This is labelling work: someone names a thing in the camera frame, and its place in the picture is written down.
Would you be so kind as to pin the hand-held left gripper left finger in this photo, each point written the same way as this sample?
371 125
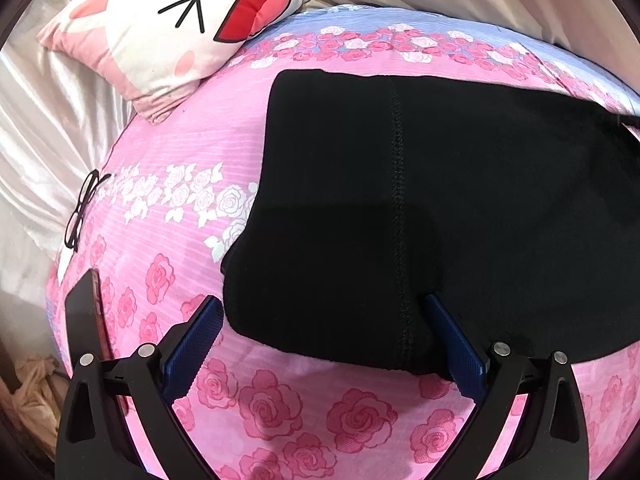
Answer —
196 340

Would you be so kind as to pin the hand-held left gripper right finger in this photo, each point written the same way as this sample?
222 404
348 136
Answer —
462 355

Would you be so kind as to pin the black pants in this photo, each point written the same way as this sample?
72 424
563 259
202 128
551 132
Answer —
400 200

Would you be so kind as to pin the pink floral blanket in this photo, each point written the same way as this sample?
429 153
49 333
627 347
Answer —
165 230

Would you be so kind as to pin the black smartphone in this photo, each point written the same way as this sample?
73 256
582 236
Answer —
82 310

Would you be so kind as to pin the beige crumpled bag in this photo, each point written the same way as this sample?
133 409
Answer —
37 395

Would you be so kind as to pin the silver satin cloth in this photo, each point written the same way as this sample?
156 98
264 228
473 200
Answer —
45 150

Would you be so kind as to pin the bunny face pillow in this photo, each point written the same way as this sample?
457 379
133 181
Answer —
145 25

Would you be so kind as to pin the black frame eyeglasses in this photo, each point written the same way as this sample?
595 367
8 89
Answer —
82 205

